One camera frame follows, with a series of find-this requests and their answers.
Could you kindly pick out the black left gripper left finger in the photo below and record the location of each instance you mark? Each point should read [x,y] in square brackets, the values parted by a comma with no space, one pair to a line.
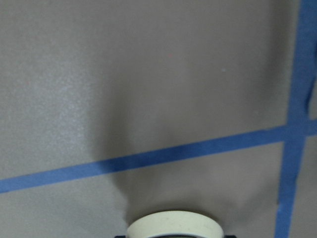
[121,236]

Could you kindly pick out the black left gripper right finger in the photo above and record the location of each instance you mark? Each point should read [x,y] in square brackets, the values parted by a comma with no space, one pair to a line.
[229,236]

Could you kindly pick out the blue and cream call bell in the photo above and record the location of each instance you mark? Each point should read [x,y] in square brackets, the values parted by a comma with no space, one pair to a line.
[175,223]

